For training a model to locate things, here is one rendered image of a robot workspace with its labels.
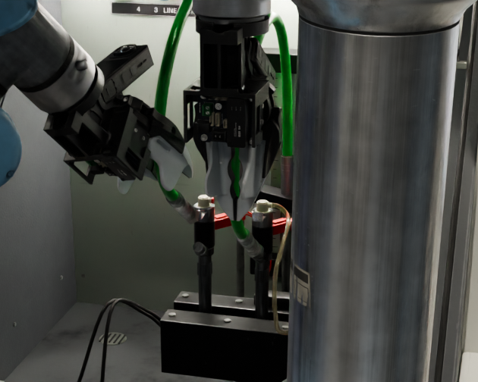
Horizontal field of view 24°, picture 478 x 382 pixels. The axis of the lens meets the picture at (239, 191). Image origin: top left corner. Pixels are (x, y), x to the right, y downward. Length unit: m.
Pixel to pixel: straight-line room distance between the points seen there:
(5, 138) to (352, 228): 0.41
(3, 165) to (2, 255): 0.71
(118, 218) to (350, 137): 1.29
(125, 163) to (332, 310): 0.58
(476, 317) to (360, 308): 0.83
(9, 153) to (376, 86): 0.44
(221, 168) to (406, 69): 0.58
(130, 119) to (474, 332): 0.54
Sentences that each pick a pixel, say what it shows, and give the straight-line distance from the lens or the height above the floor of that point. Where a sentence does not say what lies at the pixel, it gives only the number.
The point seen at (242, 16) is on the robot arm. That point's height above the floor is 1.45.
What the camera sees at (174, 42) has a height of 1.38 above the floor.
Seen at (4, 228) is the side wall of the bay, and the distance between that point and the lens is 1.64.
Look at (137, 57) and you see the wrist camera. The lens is 1.23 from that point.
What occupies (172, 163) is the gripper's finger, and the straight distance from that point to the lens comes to 1.25.
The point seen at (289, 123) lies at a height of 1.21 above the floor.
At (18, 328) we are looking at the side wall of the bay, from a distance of 1.72.
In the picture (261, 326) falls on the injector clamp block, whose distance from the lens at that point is 1.48.
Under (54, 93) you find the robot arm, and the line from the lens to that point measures 1.11.
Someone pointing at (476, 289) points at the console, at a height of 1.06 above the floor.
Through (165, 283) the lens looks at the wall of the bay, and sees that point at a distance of 1.86.
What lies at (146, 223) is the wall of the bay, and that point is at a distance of 1.83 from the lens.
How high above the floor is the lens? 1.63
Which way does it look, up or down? 19 degrees down
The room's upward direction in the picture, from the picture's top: straight up
